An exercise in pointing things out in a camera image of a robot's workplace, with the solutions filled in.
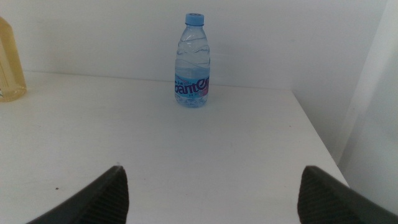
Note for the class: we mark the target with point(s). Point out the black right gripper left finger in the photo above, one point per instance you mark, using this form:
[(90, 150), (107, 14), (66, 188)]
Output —
[(102, 202)]

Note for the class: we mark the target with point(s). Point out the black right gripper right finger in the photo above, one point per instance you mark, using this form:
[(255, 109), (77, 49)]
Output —
[(323, 202)]

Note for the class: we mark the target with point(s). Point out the clear water bottle blue cap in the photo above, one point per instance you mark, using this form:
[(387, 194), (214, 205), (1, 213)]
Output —
[(192, 68)]

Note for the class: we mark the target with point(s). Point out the yellow tea bottle white cap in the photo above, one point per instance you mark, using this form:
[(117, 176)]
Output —
[(9, 68)]

